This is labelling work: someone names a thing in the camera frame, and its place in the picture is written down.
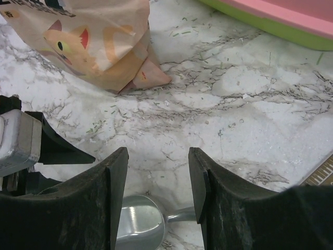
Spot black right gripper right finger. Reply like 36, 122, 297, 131
188, 147, 332, 249

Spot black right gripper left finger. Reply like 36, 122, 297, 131
1, 147, 129, 249

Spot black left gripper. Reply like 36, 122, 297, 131
1, 95, 95, 195

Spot metal litter scoop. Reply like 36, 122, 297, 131
115, 195, 197, 250

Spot cat litter paper bag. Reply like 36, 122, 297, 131
1, 0, 171, 93

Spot metal ruler bag clip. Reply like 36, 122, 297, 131
300, 154, 333, 186

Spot pink green litter box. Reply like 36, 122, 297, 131
202, 0, 332, 51

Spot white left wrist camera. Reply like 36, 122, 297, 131
1, 109, 42, 177

